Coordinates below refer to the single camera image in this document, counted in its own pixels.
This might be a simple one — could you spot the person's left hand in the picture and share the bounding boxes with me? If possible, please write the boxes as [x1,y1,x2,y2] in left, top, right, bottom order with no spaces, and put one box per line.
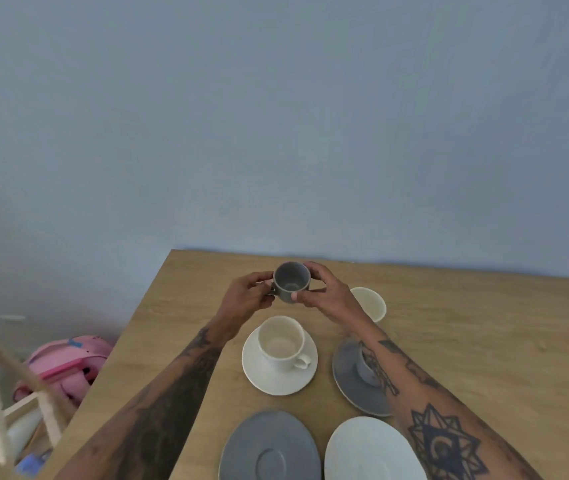
[218,271,276,335]

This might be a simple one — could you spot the person's right hand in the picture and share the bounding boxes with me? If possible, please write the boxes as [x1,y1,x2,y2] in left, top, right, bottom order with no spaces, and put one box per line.
[291,261,365,327]

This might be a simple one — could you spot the small grey cup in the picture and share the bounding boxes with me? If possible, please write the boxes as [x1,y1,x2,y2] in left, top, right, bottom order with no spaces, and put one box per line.
[268,262,311,304]

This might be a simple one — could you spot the person's right forearm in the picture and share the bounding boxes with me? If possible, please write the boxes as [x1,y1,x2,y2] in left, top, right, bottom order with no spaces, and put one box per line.
[349,315,545,480]

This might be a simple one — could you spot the person's left forearm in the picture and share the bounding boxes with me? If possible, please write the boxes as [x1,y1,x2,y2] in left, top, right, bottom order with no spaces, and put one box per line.
[55,320,238,480]

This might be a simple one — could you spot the white saucer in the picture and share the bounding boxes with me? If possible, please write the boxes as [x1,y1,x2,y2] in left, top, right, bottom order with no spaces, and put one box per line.
[324,417,427,480]
[242,324,318,396]

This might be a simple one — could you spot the grey saucer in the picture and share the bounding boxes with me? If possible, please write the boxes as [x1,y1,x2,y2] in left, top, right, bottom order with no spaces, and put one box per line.
[332,338,394,417]
[219,410,322,480]

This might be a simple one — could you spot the pink backpack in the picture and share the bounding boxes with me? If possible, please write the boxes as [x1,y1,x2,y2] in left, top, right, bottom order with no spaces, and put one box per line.
[13,336,114,406]

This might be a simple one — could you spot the white bottle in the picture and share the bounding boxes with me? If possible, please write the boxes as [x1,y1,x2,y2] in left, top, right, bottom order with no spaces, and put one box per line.
[7,407,44,458]

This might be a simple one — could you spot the blue object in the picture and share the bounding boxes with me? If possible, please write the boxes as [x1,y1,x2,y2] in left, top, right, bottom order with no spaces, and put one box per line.
[16,450,53,478]

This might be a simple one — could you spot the white cup with handle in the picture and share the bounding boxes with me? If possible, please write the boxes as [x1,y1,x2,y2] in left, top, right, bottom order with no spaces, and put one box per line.
[258,316,312,370]

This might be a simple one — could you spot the white handleless cup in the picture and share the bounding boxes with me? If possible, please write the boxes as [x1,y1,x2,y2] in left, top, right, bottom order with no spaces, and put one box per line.
[350,287,387,324]

